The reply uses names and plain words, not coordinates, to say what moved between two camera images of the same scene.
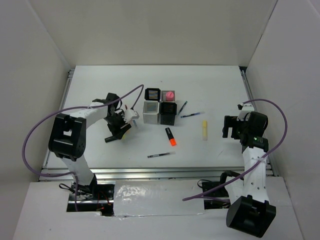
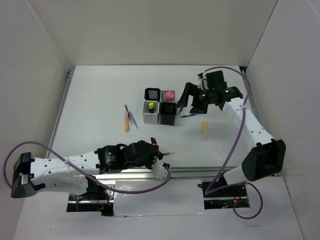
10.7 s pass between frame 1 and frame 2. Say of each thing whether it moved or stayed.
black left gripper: moved
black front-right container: stayed
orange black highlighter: moved
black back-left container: stayed
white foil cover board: stayed
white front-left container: stayed
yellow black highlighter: moved
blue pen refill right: stayed
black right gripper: moved
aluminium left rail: stayed
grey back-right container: stayed
